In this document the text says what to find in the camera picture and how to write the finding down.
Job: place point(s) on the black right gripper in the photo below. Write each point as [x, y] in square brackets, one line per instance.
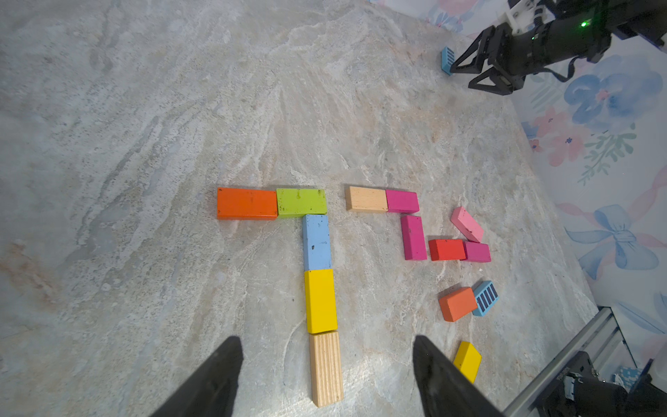
[514, 57]

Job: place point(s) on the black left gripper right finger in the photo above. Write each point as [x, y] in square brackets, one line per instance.
[444, 391]

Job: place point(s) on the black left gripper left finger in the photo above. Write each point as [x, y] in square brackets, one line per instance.
[212, 388]

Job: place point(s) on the striped natural wood block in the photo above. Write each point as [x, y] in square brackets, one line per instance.
[326, 370]

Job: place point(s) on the yellow block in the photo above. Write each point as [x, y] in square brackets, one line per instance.
[468, 361]
[320, 301]

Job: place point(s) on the magenta block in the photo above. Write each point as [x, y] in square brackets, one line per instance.
[403, 202]
[477, 252]

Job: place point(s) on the tan wooden block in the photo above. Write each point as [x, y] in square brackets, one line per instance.
[366, 200]

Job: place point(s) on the orange block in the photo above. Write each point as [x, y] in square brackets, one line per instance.
[457, 304]
[246, 204]

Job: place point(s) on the light blue block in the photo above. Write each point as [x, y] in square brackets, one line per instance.
[316, 242]

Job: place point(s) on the green block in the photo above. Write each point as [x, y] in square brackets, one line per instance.
[299, 202]

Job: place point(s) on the yellow block front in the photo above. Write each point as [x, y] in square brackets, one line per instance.
[468, 361]

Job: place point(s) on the blue slotted block far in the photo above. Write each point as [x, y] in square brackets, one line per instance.
[447, 60]

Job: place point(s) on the blue slotted block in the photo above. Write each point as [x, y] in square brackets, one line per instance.
[485, 296]
[447, 60]

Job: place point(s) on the blue slotted block near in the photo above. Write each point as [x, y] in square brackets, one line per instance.
[485, 296]

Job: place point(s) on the red block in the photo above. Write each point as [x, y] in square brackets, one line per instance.
[447, 250]

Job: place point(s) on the magenta block flat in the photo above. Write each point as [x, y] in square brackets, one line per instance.
[477, 252]

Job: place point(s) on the light pink block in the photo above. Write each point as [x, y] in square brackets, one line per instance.
[467, 226]

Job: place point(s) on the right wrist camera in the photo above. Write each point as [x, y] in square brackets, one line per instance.
[523, 15]

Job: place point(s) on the aluminium front rail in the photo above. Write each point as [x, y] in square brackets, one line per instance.
[601, 339]

